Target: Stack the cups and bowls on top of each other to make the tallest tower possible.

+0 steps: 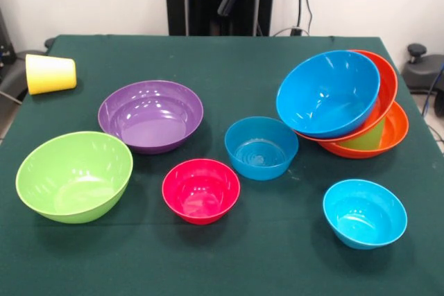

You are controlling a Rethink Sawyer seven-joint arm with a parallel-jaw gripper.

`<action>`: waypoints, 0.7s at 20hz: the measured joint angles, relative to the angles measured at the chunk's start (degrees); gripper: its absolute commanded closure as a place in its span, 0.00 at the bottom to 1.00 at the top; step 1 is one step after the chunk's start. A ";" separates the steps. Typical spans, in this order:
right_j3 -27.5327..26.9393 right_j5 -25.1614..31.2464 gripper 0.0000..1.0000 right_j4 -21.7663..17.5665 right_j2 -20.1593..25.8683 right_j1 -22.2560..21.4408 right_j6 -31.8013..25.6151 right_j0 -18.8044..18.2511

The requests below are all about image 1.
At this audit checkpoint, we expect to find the purple plastic bowl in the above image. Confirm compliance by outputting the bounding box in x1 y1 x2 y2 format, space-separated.
98 80 205 155

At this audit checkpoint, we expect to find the black equipment base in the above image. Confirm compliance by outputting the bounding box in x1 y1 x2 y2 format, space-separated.
0 8 56 106
402 43 444 118

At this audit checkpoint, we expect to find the large blue plastic bowl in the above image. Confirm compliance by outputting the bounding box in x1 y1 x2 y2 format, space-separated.
276 50 381 139

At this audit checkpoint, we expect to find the orange plastic bowl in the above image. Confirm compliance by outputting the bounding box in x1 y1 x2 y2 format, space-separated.
295 50 398 143
318 101 409 159

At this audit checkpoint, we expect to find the pink plastic bowl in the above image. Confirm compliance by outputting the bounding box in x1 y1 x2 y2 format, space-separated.
162 159 241 226

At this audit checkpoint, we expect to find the dark green tablecloth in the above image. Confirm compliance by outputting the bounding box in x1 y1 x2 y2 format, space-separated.
0 35 444 296

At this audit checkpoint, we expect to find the green plastic cup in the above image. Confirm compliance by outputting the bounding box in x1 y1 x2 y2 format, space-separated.
339 116 387 151

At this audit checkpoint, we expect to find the yellow plastic cup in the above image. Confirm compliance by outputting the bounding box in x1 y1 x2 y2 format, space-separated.
26 54 78 96

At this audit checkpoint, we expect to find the small cyan plastic bowl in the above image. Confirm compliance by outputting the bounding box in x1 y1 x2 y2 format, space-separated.
323 179 409 250

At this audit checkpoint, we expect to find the large green plastic bowl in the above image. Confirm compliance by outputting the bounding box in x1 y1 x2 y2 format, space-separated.
15 131 134 225

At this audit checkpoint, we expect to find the small dark blue bowl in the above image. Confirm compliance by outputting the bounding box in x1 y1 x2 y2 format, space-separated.
224 116 300 181

